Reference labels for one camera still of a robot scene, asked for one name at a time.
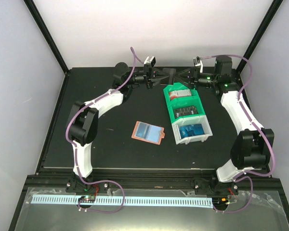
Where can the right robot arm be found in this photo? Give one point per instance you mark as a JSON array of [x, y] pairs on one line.
[[252, 151]]

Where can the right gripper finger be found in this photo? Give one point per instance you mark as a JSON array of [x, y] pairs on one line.
[[183, 81], [183, 73]]

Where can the blue card stack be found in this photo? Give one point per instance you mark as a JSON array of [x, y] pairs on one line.
[[191, 130]]

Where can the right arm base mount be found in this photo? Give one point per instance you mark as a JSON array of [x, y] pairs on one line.
[[214, 188]]

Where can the blue credit card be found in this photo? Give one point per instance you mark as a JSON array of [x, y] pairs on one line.
[[142, 130]]

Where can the left black frame post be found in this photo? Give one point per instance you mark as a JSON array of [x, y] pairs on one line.
[[46, 34]]

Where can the black card stack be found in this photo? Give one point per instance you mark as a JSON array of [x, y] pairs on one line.
[[185, 111]]

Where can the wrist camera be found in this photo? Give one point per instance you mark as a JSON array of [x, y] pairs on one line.
[[149, 61], [198, 63]]

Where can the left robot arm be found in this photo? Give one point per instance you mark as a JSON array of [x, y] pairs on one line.
[[83, 120]]

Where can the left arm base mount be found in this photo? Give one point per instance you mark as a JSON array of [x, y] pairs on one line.
[[87, 192]]

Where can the white slotted cable duct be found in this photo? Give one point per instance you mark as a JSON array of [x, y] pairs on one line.
[[119, 200]]

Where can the green and white card bin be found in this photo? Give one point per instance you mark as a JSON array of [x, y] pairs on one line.
[[188, 118]]

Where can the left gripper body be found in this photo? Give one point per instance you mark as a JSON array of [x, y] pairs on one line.
[[147, 75]]

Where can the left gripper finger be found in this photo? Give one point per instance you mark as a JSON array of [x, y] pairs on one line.
[[160, 81], [161, 73]]

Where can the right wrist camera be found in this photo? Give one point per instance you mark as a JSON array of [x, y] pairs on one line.
[[198, 63]]

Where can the black frame post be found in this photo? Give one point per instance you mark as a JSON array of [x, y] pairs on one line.
[[46, 34], [272, 10]]

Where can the right black frame post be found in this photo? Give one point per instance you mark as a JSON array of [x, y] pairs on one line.
[[272, 10]]

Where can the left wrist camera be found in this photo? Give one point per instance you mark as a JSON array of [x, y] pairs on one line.
[[149, 61]]

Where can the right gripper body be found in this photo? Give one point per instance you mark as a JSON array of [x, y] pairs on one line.
[[195, 77]]

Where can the black credit card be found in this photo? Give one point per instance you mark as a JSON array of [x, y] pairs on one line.
[[169, 76]]

